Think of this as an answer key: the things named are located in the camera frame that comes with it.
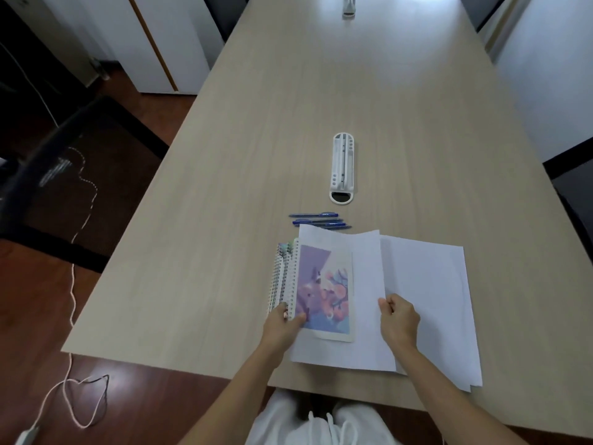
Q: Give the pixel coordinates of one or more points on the person's left hand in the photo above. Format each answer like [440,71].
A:
[278,331]

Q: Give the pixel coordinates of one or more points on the person's right hand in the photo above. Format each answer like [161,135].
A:
[402,322]

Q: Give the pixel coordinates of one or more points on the person's left thumb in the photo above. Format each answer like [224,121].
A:
[300,318]

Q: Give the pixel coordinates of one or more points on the person's right thumb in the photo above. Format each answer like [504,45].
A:
[385,306]

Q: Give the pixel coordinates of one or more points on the white paper sheet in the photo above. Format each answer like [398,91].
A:
[368,273]

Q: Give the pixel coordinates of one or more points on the purple illustrated spiral notebook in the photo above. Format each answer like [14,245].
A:
[324,287]

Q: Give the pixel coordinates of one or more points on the person's right forearm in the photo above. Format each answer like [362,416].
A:
[444,398]

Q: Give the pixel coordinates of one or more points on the person's left forearm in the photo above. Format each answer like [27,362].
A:
[236,398]

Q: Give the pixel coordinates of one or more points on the stack of white papers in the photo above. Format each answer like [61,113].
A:
[426,301]

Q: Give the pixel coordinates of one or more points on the white cover spiral notebook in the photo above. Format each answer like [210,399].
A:
[279,273]

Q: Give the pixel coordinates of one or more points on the green cover spiral notebook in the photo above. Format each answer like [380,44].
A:
[293,245]

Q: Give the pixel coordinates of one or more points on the blue ballpoint pen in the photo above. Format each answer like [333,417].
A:
[338,226]
[312,215]
[319,221]

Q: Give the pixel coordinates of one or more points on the person's white trousers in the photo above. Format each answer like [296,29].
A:
[287,426]

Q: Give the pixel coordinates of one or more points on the white plastic pen holder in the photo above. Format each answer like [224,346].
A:
[343,173]

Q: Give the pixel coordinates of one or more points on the black mesh office chair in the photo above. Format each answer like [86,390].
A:
[51,180]

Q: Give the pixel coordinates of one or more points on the white power adapter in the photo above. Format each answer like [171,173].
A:
[27,435]

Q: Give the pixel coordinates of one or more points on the grey stapler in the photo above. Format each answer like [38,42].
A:
[348,6]

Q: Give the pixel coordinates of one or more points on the white cabinet with wood trim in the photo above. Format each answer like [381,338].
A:
[166,36]

